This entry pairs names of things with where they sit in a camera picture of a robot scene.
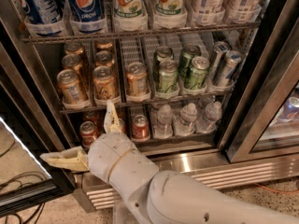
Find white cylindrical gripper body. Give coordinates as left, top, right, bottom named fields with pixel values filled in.
left=88, top=133, right=139, bottom=184

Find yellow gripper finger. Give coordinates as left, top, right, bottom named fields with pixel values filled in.
left=40, top=147, right=88, bottom=172
left=104, top=100, right=121, bottom=133

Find orange can column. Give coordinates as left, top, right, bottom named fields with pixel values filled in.
left=93, top=66, right=119, bottom=100
left=64, top=41, right=88, bottom=62
left=94, top=40, right=113, bottom=52
left=61, top=53, right=90, bottom=91
left=57, top=69, right=88, bottom=105
left=126, top=62, right=148, bottom=97
left=95, top=50, right=115, bottom=69

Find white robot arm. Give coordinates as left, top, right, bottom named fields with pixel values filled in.
left=40, top=101, right=299, bottom=224

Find red can front middle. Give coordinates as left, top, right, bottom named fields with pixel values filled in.
left=119, top=119, right=127, bottom=134

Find red can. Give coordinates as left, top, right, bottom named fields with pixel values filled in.
left=132, top=114, right=150, bottom=140
left=83, top=110, right=103, bottom=129
left=119, top=119, right=127, bottom=134
left=116, top=108, right=124, bottom=119
left=79, top=121, right=101, bottom=147

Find red can back middle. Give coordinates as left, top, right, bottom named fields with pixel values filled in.
left=116, top=108, right=124, bottom=119

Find red can back left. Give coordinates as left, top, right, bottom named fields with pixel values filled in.
left=83, top=110, right=103, bottom=129

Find red can front left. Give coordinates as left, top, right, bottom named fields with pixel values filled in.
left=79, top=121, right=101, bottom=147

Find red can front right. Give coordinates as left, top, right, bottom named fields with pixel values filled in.
left=132, top=114, right=150, bottom=140

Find orange can front left column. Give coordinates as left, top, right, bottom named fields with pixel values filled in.
left=57, top=69, right=88, bottom=105

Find open glass fridge door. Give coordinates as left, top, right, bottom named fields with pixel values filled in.
left=0, top=43, right=75, bottom=217

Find water bottle middle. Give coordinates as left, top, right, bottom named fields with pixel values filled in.
left=174, top=103, right=197, bottom=136

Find water bottle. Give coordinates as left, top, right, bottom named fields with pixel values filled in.
left=196, top=102, right=222, bottom=133
left=174, top=103, right=197, bottom=136
left=154, top=105, right=173, bottom=139

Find orange can middle left column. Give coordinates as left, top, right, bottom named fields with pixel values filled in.
left=61, top=53, right=90, bottom=91

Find green can front left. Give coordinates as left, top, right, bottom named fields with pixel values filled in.
left=156, top=60, right=178, bottom=93

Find green can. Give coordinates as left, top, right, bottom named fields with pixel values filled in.
left=156, top=60, right=178, bottom=93
left=152, top=46, right=175, bottom=79
left=178, top=44, right=201, bottom=78
left=184, top=56, right=209, bottom=90

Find orange can back left column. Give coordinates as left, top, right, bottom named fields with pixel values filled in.
left=64, top=41, right=88, bottom=62

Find green can back left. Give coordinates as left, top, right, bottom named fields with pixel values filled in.
left=152, top=46, right=175, bottom=79

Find green can front right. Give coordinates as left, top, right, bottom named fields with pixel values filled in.
left=184, top=56, right=209, bottom=90

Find green can back right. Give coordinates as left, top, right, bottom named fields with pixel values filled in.
left=178, top=44, right=201, bottom=78

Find silver can back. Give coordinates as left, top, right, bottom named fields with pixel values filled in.
left=209, top=41, right=231, bottom=79

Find silver can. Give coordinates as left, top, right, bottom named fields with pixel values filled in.
left=213, top=50, right=242, bottom=87
left=209, top=41, right=231, bottom=79

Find silver can front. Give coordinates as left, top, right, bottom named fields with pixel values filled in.
left=213, top=50, right=242, bottom=87

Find closed right fridge door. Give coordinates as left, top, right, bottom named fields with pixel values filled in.
left=227, top=0, right=299, bottom=162

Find can behind right door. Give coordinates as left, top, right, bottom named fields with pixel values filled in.
left=279, top=96, right=299, bottom=121

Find water bottle left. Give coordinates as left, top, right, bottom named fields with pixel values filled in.
left=154, top=105, right=173, bottom=139

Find clear plastic bin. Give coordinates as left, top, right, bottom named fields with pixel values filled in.
left=113, top=202, right=138, bottom=224

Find water bottle right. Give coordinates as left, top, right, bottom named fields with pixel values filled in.
left=196, top=102, right=222, bottom=133

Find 7up bottle left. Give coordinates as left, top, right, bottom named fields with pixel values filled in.
left=113, top=0, right=143, bottom=19

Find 7up bottle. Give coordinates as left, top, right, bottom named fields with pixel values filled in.
left=113, top=0, right=143, bottom=19
left=149, top=0, right=187, bottom=17

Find blue pepsi bottle right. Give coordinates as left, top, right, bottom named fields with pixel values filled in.
left=68, top=0, right=104, bottom=34

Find blue pepsi bottle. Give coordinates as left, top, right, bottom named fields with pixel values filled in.
left=20, top=0, right=64, bottom=36
left=68, top=0, right=104, bottom=34

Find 7up bottle right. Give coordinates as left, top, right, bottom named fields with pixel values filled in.
left=149, top=0, right=187, bottom=17

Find blue pepsi bottle left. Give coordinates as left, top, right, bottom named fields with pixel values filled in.
left=20, top=0, right=64, bottom=36

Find black cables on floor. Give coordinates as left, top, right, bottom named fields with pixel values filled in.
left=0, top=203, right=46, bottom=224

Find middle wire shelf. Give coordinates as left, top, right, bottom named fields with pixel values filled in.
left=61, top=86, right=232, bottom=114

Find wire shelf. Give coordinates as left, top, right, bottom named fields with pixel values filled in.
left=21, top=21, right=261, bottom=45
left=61, top=86, right=232, bottom=114

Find orange cable on floor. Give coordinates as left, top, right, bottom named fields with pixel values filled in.
left=254, top=182, right=299, bottom=195

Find upper wire shelf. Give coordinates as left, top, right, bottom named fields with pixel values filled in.
left=21, top=21, right=261, bottom=45

